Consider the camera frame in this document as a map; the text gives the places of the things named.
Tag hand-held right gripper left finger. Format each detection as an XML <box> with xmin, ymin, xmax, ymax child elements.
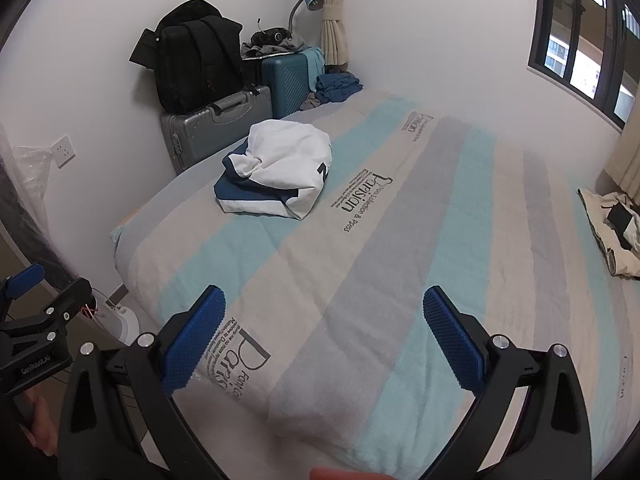
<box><xmin>47</xmin><ymin>285</ymin><xmax>236</xmax><ymax>480</ymax></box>

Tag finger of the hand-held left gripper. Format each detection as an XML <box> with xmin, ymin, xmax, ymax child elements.
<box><xmin>0</xmin><ymin>262</ymin><xmax>47</xmax><ymax>322</ymax></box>
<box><xmin>0</xmin><ymin>277</ymin><xmax>94</xmax><ymax>343</ymax></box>

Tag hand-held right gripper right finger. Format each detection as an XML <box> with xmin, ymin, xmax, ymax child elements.
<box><xmin>422</xmin><ymin>285</ymin><xmax>596</xmax><ymax>480</ymax></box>

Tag white and blue hooded jacket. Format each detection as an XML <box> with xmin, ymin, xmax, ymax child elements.
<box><xmin>214</xmin><ymin>120</ymin><xmax>333</xmax><ymax>221</ymax></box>

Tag beige and white clothes pile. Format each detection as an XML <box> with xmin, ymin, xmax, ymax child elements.
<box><xmin>577</xmin><ymin>187</ymin><xmax>640</xmax><ymax>281</ymax></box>

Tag blue clothes pile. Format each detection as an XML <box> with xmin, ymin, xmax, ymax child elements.
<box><xmin>315</xmin><ymin>71</ymin><xmax>362</xmax><ymax>106</ymax></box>

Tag grey clothes pile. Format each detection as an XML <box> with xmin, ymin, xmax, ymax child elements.
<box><xmin>241</xmin><ymin>35</ymin><xmax>307</xmax><ymax>59</ymax></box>

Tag person's left hand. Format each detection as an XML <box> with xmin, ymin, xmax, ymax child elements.
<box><xmin>20</xmin><ymin>389</ymin><xmax>59</xmax><ymax>457</ymax></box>

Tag person's right hand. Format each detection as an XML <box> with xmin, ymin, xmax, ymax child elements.
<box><xmin>309</xmin><ymin>466</ymin><xmax>383</xmax><ymax>480</ymax></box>

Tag white floor appliance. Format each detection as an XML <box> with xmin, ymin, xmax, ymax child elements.
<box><xmin>92</xmin><ymin>287</ymin><xmax>138</xmax><ymax>346</ymax></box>

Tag plastic wrapped dark mattress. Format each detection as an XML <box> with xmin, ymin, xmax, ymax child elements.
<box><xmin>0</xmin><ymin>125</ymin><xmax>66</xmax><ymax>281</ymax></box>

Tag striped bed blanket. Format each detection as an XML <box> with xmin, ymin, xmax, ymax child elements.
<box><xmin>110</xmin><ymin>91</ymin><xmax>640</xmax><ymax>476</ymax></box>

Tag silver suitcase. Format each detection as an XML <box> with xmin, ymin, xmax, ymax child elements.
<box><xmin>160</xmin><ymin>85</ymin><xmax>273</xmax><ymax>176</ymax></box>

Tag beige curtain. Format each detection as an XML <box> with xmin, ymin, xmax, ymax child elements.
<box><xmin>602</xmin><ymin>105</ymin><xmax>640</xmax><ymax>193</ymax></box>
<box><xmin>316</xmin><ymin>0</ymin><xmax>347</xmax><ymax>67</ymax></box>

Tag teal suitcase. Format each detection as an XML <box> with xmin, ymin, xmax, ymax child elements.
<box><xmin>260</xmin><ymin>49</ymin><xmax>326</xmax><ymax>118</ymax></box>

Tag black backpack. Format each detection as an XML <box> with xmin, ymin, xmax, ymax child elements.
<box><xmin>129</xmin><ymin>0</ymin><xmax>245</xmax><ymax>115</ymax></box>

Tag light teal cloth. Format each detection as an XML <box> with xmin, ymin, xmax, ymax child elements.
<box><xmin>300</xmin><ymin>47</ymin><xmax>327</xmax><ymax>80</ymax></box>

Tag black headphones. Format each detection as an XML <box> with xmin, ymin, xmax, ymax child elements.
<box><xmin>250</xmin><ymin>27</ymin><xmax>293</xmax><ymax>47</ymax></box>

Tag dark framed window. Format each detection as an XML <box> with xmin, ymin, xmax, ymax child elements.
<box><xmin>527</xmin><ymin>0</ymin><xmax>640</xmax><ymax>128</ymax></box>

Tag white wall socket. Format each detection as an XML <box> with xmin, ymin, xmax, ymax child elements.
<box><xmin>51</xmin><ymin>134</ymin><xmax>77</xmax><ymax>169</ymax></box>

